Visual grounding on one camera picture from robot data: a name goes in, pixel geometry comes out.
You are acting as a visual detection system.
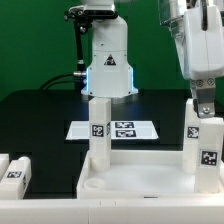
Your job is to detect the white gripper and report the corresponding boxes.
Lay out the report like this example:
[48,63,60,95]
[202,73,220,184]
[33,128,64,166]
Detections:
[176,5,224,118]

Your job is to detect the white desk top tray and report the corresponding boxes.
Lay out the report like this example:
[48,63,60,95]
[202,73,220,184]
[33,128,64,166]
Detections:
[76,150,224,199]

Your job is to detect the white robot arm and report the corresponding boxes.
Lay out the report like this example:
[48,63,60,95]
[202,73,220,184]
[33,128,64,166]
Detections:
[69,0,224,118]

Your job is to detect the white block far left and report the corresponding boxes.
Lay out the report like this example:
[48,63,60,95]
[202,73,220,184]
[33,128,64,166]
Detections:
[0,154,9,180]

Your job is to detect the white marker base plate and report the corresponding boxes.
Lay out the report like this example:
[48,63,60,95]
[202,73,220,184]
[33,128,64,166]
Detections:
[66,121,158,140]

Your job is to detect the black cable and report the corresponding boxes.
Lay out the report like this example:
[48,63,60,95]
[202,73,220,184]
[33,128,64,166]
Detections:
[39,72,85,92]

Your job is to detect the white front wall bar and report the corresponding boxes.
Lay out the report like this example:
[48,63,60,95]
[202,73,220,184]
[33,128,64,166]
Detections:
[0,198,224,224]

